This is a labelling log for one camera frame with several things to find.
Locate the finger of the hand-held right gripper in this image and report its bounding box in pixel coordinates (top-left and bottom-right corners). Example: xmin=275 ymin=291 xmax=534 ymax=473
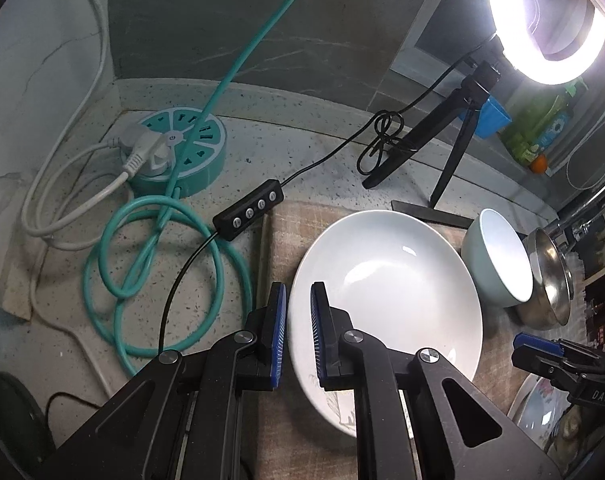
xmin=511 ymin=332 xmax=605 ymax=386

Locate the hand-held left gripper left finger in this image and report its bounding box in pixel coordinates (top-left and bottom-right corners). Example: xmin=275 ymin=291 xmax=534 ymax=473
xmin=32 ymin=282 xmax=288 ymax=480

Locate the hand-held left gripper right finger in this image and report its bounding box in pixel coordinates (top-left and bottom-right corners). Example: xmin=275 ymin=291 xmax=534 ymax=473
xmin=310 ymin=282 xmax=568 ymax=480

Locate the floral rimmed white plate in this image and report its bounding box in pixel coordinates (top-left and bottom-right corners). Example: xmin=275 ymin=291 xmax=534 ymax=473
xmin=507 ymin=375 xmax=574 ymax=456

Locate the stainless steel bowl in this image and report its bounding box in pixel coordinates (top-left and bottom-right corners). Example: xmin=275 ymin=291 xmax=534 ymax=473
xmin=515 ymin=227 xmax=576 ymax=331

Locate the plain white plate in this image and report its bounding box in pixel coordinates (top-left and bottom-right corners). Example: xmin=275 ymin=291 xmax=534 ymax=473
xmin=286 ymin=210 xmax=484 ymax=438

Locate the light blue bowl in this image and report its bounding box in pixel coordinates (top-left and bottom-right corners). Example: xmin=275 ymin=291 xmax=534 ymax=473
xmin=461 ymin=207 xmax=535 ymax=308

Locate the person's right hand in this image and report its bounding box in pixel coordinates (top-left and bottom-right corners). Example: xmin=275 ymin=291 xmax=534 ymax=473
xmin=550 ymin=402 xmax=605 ymax=458

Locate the checked beige cloth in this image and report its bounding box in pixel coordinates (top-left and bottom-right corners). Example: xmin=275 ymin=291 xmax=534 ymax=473
xmin=252 ymin=200 xmax=583 ymax=480

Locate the chrome faucet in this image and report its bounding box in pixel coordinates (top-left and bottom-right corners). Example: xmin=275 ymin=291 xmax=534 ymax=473
xmin=557 ymin=170 xmax=605 ymax=251

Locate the metal strip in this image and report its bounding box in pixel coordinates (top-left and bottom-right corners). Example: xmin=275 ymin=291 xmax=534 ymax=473
xmin=391 ymin=200 xmax=476 ymax=228

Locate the round teal power strip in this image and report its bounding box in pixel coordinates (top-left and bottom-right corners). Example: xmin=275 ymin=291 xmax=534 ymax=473
xmin=110 ymin=109 xmax=227 ymax=198

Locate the green dish soap bottle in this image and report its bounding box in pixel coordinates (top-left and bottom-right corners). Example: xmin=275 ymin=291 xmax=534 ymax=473
xmin=500 ymin=80 xmax=588 ymax=166

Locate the blue fluted container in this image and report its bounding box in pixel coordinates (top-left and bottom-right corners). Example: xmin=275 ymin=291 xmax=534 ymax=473
xmin=457 ymin=95 xmax=513 ymax=138

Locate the grey power plug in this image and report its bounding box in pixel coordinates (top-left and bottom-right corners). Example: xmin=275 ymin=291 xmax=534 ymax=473
xmin=109 ymin=127 xmax=152 ymax=161

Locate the black tripod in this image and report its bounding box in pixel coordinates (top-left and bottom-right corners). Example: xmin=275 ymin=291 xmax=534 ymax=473
xmin=361 ymin=35 xmax=503 ymax=209

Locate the black cable with inline remote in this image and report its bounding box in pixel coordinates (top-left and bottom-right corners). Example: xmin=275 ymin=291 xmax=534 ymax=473
xmin=157 ymin=50 xmax=483 ymax=356

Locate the teal power cable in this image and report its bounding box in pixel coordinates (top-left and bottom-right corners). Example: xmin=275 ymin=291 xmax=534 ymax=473
xmin=82 ymin=0 xmax=328 ymax=376

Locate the white power cable with plug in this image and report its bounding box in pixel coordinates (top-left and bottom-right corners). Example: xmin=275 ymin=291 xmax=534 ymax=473
xmin=20 ymin=0 xmax=176 ymax=251

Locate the thin black cable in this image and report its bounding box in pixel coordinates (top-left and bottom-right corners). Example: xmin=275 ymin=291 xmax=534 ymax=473
xmin=45 ymin=392 xmax=108 ymax=448

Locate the ring light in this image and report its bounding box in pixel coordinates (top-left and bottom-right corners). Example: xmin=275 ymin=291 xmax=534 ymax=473
xmin=483 ymin=0 xmax=605 ymax=86

